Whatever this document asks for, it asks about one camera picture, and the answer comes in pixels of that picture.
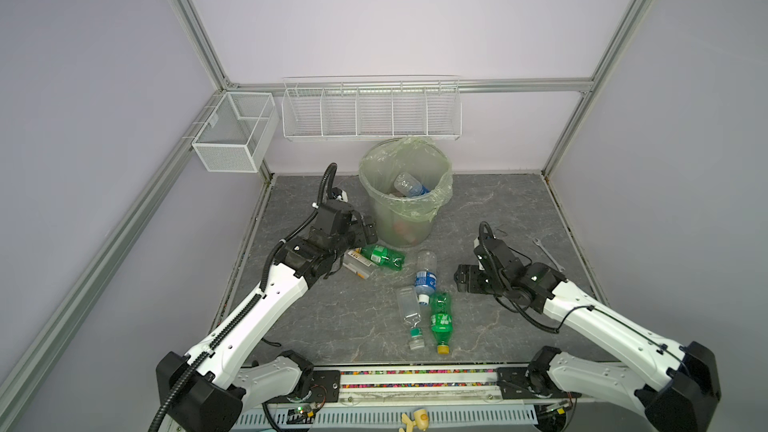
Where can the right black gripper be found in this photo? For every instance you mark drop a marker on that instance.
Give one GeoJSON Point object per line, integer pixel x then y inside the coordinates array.
{"type": "Point", "coordinates": [471, 271]}

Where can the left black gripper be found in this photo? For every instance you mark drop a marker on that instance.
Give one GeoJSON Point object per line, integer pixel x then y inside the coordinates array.
{"type": "Point", "coordinates": [360, 238]}

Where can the clear bottle orange label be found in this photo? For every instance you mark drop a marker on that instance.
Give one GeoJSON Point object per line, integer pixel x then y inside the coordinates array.
{"type": "Point", "coordinates": [356, 263]}

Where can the green bottle yellow cap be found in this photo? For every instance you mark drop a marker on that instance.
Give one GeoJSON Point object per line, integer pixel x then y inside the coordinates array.
{"type": "Point", "coordinates": [384, 257]}
{"type": "Point", "coordinates": [441, 321]}

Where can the clear bottle blue label white cap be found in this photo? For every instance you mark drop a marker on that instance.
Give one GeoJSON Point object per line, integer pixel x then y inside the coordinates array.
{"type": "Point", "coordinates": [409, 186]}

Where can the clear bottle green cap small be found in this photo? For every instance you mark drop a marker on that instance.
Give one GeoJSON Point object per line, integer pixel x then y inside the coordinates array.
{"type": "Point", "coordinates": [410, 311]}

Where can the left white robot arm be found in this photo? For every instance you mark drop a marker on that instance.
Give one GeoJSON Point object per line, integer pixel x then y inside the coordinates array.
{"type": "Point", "coordinates": [292, 267]}

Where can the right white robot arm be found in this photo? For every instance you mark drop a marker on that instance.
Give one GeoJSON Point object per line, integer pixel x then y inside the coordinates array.
{"type": "Point", "coordinates": [675, 387]}

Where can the green-lined mesh waste bin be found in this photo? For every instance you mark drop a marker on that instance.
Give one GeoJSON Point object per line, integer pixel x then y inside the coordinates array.
{"type": "Point", "coordinates": [403, 221]}

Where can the silver wrench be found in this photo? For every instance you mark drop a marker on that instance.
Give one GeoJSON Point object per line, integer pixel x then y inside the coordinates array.
{"type": "Point", "coordinates": [548, 254]}

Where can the yellow toy figure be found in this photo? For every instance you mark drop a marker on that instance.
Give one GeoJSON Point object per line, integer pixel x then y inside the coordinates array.
{"type": "Point", "coordinates": [416, 421]}

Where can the white mesh wall basket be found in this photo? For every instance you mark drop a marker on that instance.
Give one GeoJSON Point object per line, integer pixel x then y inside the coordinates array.
{"type": "Point", "coordinates": [237, 133]}

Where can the white wire wall shelf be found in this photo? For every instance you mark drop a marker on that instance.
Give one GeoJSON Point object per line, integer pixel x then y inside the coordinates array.
{"type": "Point", "coordinates": [351, 108]}

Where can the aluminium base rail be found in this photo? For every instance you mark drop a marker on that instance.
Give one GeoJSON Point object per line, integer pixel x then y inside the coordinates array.
{"type": "Point", "coordinates": [414, 385]}

